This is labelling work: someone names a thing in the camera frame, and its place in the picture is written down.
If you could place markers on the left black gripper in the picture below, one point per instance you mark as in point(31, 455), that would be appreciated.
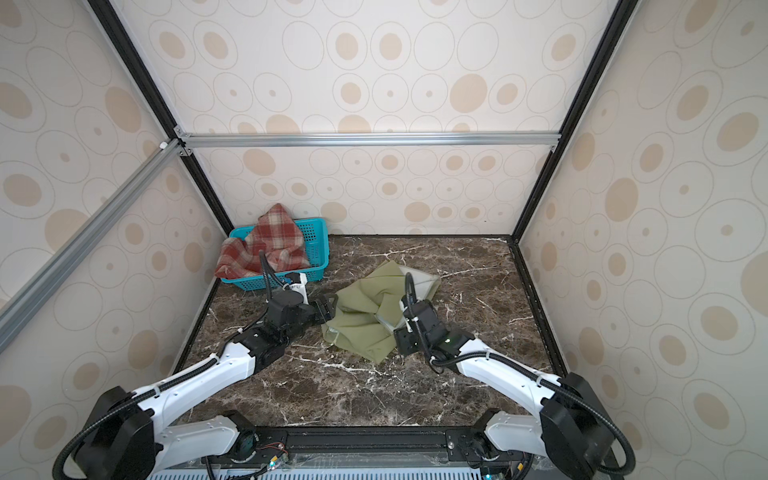
point(314, 305)

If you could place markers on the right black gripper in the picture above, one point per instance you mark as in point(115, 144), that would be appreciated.
point(401, 341)

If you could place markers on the olive green skirt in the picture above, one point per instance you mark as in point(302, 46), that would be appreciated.
point(368, 311)

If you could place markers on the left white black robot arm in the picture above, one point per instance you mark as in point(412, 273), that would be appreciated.
point(129, 434)

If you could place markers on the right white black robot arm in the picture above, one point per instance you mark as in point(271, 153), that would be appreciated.
point(528, 390)

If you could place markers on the red plaid skirt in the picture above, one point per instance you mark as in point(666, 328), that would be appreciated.
point(276, 235)

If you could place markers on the teal plastic basket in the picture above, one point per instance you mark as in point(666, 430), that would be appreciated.
point(316, 244)

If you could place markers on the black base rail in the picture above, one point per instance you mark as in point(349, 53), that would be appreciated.
point(263, 446)

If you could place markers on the horizontal aluminium frame bar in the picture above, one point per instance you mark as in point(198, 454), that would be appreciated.
point(379, 139)

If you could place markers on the left diagonal aluminium frame bar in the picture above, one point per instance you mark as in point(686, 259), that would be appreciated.
point(22, 308)

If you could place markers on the left black corner post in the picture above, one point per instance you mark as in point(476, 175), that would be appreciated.
point(108, 19)

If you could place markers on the black corner post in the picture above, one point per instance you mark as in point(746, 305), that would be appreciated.
point(108, 19)
point(616, 26)

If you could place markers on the right black corner post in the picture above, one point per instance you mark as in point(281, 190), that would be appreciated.
point(616, 26)

